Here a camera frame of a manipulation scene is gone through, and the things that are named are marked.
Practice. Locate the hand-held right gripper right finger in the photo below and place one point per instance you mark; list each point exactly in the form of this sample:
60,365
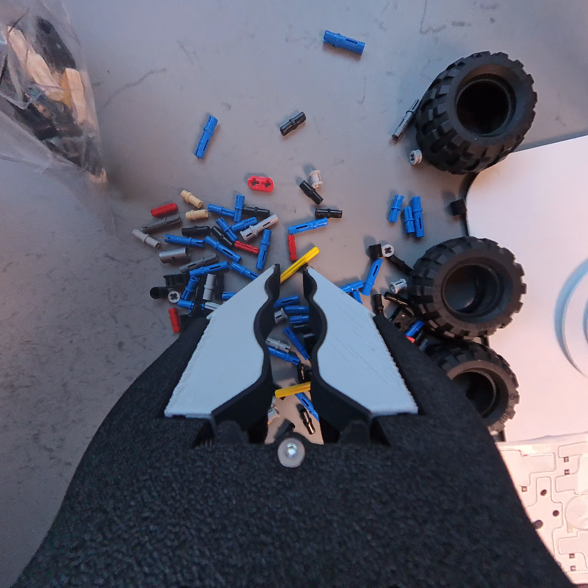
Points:
363,358

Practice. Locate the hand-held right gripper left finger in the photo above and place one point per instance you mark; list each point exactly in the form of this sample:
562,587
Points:
220,363

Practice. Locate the black toy tire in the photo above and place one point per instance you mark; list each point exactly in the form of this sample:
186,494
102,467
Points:
501,404
441,138
427,308

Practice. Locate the pile of small toy parts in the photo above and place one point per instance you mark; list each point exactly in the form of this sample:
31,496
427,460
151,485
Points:
211,239

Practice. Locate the clear plastic bag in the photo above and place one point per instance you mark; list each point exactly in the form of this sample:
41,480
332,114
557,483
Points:
55,92

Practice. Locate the grey desk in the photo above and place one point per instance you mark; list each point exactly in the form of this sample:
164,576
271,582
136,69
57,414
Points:
184,55

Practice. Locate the red toy connector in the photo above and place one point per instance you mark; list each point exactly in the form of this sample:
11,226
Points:
261,183

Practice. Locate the white booklet stand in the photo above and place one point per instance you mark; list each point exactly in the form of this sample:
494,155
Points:
542,257

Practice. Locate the small grey toy connector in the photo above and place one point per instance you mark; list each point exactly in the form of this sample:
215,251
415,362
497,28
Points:
415,157

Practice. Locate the blue toy pin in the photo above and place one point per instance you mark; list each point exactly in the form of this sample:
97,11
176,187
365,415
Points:
343,42
206,136

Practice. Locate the white sticker sheet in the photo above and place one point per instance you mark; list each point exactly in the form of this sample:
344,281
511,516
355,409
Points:
551,496

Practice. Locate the grey toy pin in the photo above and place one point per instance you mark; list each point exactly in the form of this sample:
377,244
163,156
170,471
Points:
405,119

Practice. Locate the black toy pin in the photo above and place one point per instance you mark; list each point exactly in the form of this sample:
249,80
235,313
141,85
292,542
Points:
292,122

